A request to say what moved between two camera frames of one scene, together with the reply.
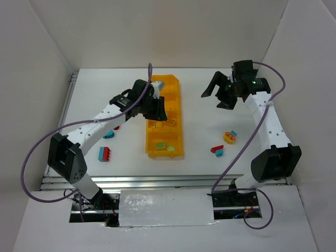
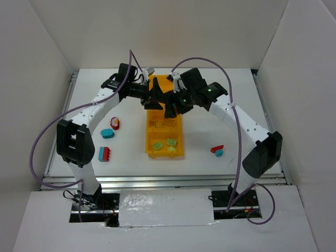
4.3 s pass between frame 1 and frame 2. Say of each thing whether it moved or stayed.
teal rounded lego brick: stayed
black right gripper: moved
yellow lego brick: stayed
